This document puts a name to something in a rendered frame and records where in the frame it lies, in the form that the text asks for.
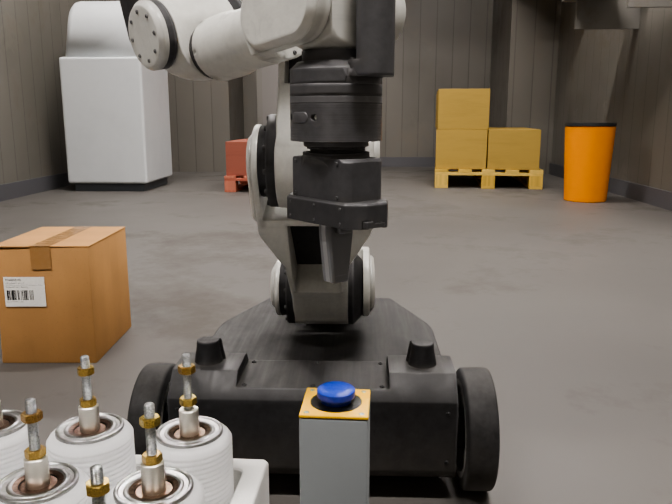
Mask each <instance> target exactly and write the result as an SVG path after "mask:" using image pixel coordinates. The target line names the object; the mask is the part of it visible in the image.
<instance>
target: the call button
mask: <svg viewBox="0 0 672 504"><path fill-rule="evenodd" d="M317 397H318V398H319V399H320V400H321V403H322V404H323V405H325V406H328V407H344V406H347V405H349V404H350V403H351V400H352V399H354V397H355V388H354V386H352V385H351V384H349V383H346V382H341V381H332V382H326V383H323V384H322V385H320V386H319V387H318V388H317Z"/></svg>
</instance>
